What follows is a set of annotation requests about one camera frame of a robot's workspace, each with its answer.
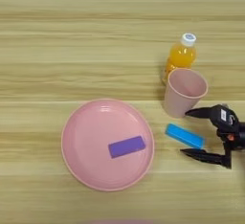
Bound purple rectangular block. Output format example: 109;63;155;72
107;135;146;159

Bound orange juice bottle white cap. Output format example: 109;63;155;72
161;33;197;86

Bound blue rectangular block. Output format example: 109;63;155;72
165;123;206;150

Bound pink plastic cup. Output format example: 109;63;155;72
162;68;210;120

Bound pink round plate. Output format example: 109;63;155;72
60;98;156;192

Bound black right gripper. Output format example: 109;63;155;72
179;105;245;170

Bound small black box white label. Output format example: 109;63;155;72
210;103;240;128

